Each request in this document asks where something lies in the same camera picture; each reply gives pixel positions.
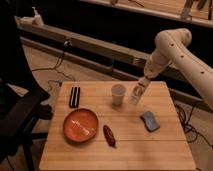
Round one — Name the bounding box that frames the clear plastic bottle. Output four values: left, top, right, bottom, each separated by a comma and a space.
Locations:
128, 77, 150, 105

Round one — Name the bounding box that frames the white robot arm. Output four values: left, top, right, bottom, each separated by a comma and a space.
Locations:
144, 28, 213, 110

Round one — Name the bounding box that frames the white soap dispenser bottle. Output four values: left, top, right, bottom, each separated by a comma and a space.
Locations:
33, 7, 44, 26

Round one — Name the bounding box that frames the wooden table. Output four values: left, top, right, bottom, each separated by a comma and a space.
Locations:
39, 81, 196, 171

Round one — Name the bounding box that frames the dark red elongated object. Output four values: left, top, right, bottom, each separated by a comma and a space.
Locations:
103, 125, 116, 147

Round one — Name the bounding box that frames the orange round plate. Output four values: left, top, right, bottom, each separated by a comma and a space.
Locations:
63, 108, 99, 143

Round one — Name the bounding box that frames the blue grey sponge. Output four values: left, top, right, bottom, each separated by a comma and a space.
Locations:
140, 111, 160, 132

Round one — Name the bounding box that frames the black chair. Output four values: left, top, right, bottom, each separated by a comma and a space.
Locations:
0, 0, 52, 171

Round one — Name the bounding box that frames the black cable on floor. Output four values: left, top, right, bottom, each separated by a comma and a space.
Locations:
31, 38, 77, 83

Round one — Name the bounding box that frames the black cables right floor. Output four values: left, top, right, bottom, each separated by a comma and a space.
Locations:
173, 99, 213, 148

